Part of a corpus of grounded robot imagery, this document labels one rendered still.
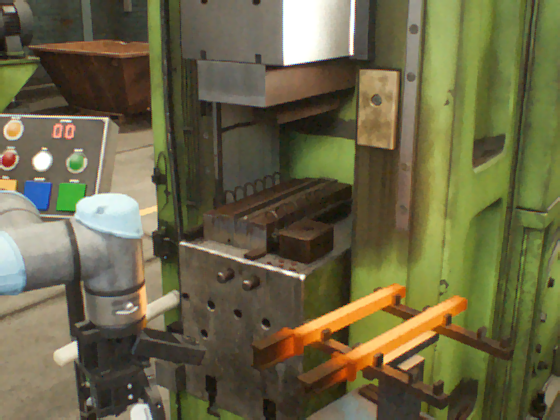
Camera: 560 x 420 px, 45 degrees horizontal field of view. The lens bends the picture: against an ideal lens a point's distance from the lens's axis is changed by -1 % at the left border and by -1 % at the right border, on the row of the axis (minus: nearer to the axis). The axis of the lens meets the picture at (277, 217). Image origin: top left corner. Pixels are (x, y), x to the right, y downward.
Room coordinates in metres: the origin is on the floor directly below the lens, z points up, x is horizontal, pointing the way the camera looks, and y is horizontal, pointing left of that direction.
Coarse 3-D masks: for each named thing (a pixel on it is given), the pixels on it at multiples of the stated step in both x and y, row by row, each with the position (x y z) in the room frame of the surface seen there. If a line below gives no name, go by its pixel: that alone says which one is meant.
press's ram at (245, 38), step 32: (192, 0) 1.64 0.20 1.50; (224, 0) 1.58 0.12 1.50; (256, 0) 1.54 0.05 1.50; (288, 0) 1.50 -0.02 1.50; (320, 0) 1.61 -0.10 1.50; (352, 0) 1.73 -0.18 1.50; (192, 32) 1.64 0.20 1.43; (224, 32) 1.59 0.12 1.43; (256, 32) 1.53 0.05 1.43; (288, 32) 1.51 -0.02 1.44; (320, 32) 1.61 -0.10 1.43; (288, 64) 1.51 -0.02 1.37
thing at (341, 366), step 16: (448, 304) 1.19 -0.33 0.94; (464, 304) 1.20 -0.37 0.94; (416, 320) 1.12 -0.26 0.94; (432, 320) 1.13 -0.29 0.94; (384, 336) 1.06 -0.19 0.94; (400, 336) 1.06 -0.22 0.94; (416, 336) 1.09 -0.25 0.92; (336, 352) 0.99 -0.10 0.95; (352, 352) 1.00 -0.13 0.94; (368, 352) 1.00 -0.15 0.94; (384, 352) 1.03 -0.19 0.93; (320, 368) 0.95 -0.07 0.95; (336, 368) 0.95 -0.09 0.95; (352, 368) 0.96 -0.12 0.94; (304, 384) 0.91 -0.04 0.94; (320, 384) 0.93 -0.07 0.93; (336, 384) 0.95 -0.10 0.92
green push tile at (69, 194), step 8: (64, 184) 1.70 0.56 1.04; (72, 184) 1.70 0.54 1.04; (80, 184) 1.69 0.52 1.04; (64, 192) 1.69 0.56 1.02; (72, 192) 1.69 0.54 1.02; (80, 192) 1.68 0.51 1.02; (64, 200) 1.68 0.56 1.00; (72, 200) 1.68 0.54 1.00; (56, 208) 1.67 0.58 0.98; (64, 208) 1.67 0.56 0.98; (72, 208) 1.66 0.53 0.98
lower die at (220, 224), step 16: (256, 192) 1.82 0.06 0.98; (272, 192) 1.79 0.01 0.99; (304, 192) 1.75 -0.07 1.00; (320, 192) 1.78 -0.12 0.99; (336, 192) 1.79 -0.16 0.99; (224, 208) 1.68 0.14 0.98; (240, 208) 1.65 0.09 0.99; (272, 208) 1.62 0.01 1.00; (288, 208) 1.64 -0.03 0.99; (304, 208) 1.66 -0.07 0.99; (320, 208) 1.72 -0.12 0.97; (208, 224) 1.62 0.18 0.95; (224, 224) 1.59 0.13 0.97; (240, 224) 1.56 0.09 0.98; (256, 224) 1.54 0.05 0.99; (272, 224) 1.54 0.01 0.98; (224, 240) 1.59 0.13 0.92; (240, 240) 1.57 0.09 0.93; (256, 240) 1.54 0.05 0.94
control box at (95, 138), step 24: (0, 120) 1.83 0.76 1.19; (24, 120) 1.82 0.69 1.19; (48, 120) 1.81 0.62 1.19; (72, 120) 1.80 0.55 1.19; (96, 120) 1.79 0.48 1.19; (0, 144) 1.80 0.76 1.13; (24, 144) 1.78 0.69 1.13; (48, 144) 1.77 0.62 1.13; (72, 144) 1.76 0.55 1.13; (96, 144) 1.75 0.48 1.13; (0, 168) 1.76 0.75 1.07; (24, 168) 1.75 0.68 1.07; (48, 168) 1.74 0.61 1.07; (96, 168) 1.72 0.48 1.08; (96, 192) 1.69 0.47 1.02; (48, 216) 1.67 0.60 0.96; (72, 216) 1.66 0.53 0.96
